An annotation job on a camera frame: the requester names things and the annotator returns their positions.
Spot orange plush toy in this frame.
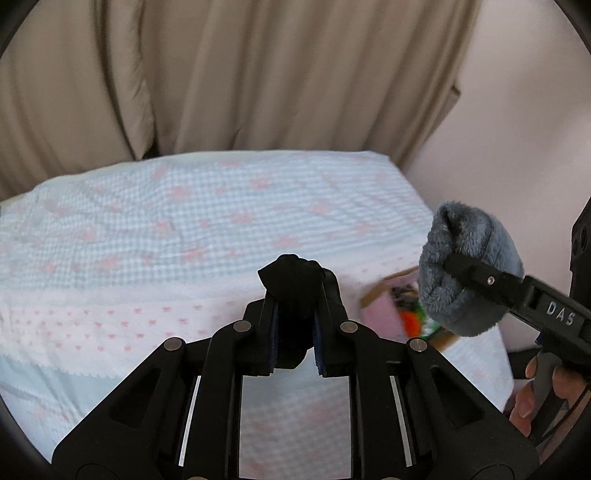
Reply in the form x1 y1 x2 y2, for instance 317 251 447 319
399 311 423 338

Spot pink cardboard box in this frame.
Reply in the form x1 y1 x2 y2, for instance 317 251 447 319
360 266 459 352

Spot black sock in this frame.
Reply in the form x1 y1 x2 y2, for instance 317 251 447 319
259 254 325 372

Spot green snack packet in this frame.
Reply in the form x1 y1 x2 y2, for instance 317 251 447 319
416 305 441 339

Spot person's right hand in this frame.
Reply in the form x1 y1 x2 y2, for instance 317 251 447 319
509 357 590 437

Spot beige curtain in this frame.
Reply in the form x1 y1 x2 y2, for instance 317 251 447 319
1 1 480 198

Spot grey fluffy sock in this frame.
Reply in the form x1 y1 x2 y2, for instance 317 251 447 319
419 202 524 337

